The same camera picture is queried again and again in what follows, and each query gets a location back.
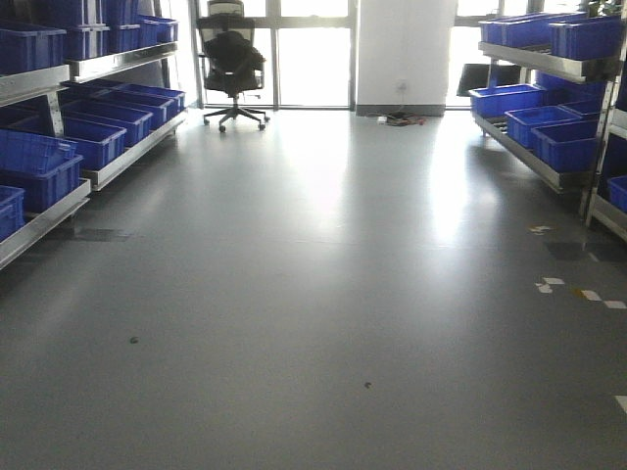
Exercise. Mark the left steel shelf rack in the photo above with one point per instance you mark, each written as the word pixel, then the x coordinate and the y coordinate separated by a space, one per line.
pixel 85 93

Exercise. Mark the steel shelf rack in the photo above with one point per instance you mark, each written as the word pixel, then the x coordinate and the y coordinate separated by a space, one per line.
pixel 85 93
pixel 554 90

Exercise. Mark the right steel shelf rack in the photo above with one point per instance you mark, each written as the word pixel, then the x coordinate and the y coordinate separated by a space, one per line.
pixel 554 90

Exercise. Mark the black office chair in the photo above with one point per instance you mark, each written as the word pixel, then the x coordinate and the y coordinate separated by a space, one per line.
pixel 235 65

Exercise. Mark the black monitor panel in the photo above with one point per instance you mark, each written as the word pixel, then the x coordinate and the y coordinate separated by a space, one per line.
pixel 475 76

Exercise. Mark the blue bin left lower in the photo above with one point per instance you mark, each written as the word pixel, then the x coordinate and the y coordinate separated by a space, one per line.
pixel 97 143

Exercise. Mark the blue bin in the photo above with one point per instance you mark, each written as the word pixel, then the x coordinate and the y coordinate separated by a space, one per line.
pixel 47 168
pixel 97 143
pixel 567 147
pixel 586 39

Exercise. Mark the blue bin right lower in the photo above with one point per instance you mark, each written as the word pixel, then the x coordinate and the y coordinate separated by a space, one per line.
pixel 567 147

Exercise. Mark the blue bin left near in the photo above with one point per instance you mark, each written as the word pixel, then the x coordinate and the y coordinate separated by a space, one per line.
pixel 47 168

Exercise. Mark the blue bin right upper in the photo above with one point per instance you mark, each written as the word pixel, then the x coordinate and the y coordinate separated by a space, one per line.
pixel 586 39

